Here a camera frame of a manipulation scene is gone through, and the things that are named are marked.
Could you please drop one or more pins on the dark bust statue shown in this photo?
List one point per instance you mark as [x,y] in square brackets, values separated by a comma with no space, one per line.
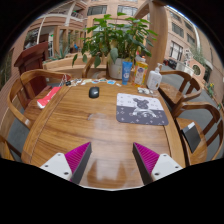
[30,42]

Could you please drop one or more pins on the blue tube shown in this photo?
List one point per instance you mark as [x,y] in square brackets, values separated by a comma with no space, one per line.
[126,73]

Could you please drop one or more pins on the yellow liquid bottle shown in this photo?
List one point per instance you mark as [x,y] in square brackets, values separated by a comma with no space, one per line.
[140,73]

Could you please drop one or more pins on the grey white printed mouse pad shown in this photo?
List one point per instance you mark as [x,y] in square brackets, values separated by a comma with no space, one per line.
[141,111]

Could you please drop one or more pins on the cream sticker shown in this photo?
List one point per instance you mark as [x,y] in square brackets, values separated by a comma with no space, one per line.
[87,81]

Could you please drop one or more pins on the white outdoor sculpture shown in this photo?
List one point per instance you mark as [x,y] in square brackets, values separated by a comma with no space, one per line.
[188,56]

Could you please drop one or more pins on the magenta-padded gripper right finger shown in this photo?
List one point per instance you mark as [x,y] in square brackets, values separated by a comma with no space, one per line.
[163,165]

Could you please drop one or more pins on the yellow flowering plant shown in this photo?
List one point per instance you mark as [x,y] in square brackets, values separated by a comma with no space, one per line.
[210,89]

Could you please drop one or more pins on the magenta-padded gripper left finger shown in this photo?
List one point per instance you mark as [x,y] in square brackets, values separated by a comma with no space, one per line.
[60,165]

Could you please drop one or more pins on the black computer mouse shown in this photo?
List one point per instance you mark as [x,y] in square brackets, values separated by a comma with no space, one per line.
[94,92]

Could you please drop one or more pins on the white pump bottle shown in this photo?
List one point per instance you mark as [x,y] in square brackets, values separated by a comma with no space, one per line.
[154,80]

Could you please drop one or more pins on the dark grey notebook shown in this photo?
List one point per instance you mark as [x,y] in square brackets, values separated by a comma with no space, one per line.
[191,136]

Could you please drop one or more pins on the light blue sticker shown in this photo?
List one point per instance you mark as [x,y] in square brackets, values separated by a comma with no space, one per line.
[111,82]

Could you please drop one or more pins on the small black key fob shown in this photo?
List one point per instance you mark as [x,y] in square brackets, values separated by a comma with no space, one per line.
[68,83]

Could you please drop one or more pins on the green plant in white pot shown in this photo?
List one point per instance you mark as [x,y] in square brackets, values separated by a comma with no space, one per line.
[116,40]

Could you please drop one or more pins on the white crumpled wrapper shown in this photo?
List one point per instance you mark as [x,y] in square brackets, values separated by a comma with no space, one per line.
[143,90]

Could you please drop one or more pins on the dark red wooden lectern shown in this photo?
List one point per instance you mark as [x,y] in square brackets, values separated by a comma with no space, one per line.
[31,63]

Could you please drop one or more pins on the small white sticker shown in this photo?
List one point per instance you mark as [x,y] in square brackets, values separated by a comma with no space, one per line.
[119,84]

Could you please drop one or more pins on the red paper packet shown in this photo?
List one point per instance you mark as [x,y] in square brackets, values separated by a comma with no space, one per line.
[48,97]

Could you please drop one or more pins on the orange round sticker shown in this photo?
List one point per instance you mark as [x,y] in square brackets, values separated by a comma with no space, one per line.
[102,80]

